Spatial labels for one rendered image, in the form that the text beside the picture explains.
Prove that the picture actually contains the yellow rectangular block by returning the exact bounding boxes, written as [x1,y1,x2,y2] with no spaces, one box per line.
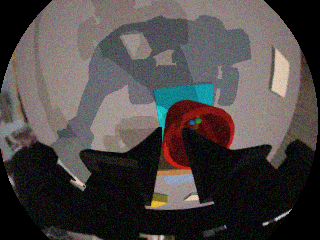
[147,193,168,208]

